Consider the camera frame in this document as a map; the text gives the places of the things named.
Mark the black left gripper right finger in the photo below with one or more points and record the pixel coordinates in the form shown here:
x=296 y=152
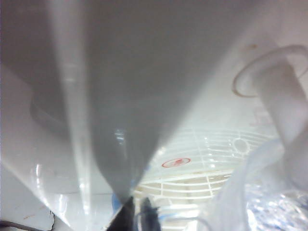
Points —
x=149 y=216

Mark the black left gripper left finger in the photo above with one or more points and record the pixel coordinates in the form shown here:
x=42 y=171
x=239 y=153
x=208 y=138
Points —
x=126 y=216

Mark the red hot water tap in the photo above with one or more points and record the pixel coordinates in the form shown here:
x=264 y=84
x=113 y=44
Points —
x=281 y=108

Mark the white water dispenser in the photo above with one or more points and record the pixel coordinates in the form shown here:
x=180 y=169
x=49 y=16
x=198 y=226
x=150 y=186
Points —
x=29 y=120

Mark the white drip tray grille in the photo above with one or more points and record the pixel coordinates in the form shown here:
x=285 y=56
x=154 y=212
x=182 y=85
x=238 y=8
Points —
x=192 y=190

